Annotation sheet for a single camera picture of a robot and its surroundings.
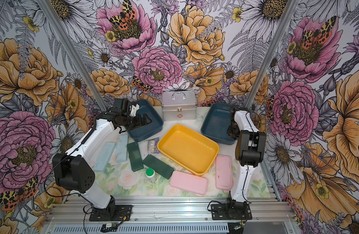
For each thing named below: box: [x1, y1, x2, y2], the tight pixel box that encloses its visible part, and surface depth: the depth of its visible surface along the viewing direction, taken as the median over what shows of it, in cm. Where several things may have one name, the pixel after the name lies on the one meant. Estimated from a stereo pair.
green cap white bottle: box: [145, 167, 157, 183], surface depth 80 cm
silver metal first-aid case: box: [161, 90, 198, 121], surface depth 111 cm
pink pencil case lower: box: [169, 170, 208, 195], surface depth 86 cm
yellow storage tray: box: [157, 123, 220, 176], surface depth 101 cm
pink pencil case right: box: [215, 154, 234, 191], surface depth 89 cm
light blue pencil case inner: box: [116, 134, 128, 162], surface depth 97 cm
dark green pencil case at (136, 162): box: [126, 141, 144, 173], surface depth 96 cm
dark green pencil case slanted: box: [142, 154, 175, 180], surface depth 91 cm
